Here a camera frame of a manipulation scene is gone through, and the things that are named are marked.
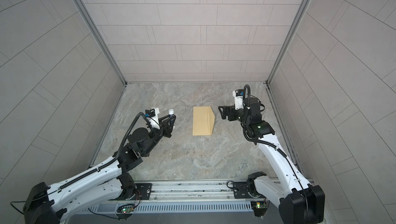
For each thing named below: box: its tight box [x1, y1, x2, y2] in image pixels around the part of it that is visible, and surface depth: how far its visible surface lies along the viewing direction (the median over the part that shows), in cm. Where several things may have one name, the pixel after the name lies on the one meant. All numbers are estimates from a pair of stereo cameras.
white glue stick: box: [168, 108, 175, 118], surface depth 69 cm
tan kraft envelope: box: [192, 105, 216, 136], surface depth 98 cm
